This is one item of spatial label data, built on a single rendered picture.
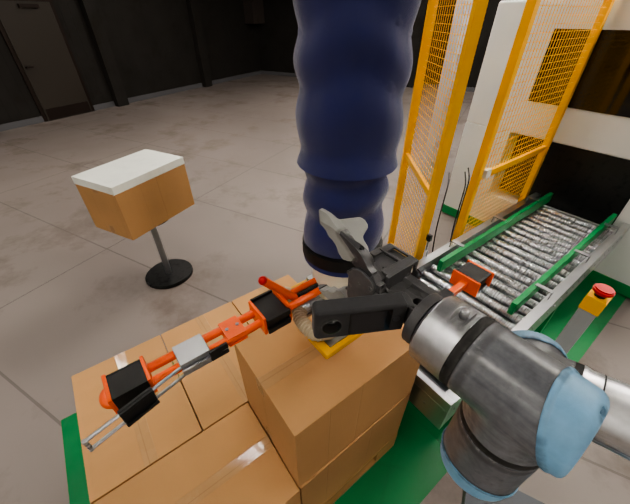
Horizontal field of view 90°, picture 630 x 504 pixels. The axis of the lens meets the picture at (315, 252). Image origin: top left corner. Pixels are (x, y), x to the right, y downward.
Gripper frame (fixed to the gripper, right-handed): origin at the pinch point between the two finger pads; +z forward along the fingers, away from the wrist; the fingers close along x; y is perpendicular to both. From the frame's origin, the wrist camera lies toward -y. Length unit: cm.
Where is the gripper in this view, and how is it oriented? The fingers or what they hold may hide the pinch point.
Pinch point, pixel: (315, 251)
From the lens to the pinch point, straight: 50.1
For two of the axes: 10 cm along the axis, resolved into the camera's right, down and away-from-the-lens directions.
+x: 0.0, -8.0, -6.0
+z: -6.1, -4.7, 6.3
